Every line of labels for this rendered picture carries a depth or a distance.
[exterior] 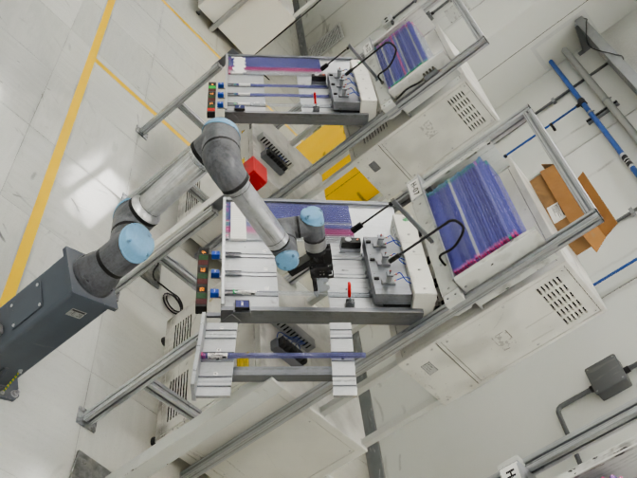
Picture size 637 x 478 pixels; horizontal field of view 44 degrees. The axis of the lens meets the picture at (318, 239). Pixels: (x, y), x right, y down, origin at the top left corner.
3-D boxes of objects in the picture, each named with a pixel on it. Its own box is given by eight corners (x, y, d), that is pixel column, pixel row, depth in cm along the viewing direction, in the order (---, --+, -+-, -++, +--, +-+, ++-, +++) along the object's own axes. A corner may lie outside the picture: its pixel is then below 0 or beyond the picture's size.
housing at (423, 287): (409, 323, 285) (414, 293, 277) (387, 242, 324) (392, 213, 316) (430, 323, 286) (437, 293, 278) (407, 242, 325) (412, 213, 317)
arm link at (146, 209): (101, 238, 250) (220, 130, 231) (106, 211, 262) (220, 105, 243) (131, 258, 257) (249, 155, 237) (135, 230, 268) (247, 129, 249)
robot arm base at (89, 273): (76, 289, 242) (98, 271, 239) (70, 251, 251) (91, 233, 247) (114, 303, 253) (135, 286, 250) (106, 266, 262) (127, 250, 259)
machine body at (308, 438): (142, 449, 310) (261, 371, 290) (156, 327, 366) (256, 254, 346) (254, 517, 343) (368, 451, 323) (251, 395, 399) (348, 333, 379)
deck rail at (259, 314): (220, 322, 274) (220, 309, 271) (220, 319, 276) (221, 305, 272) (421, 325, 283) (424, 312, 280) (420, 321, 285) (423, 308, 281)
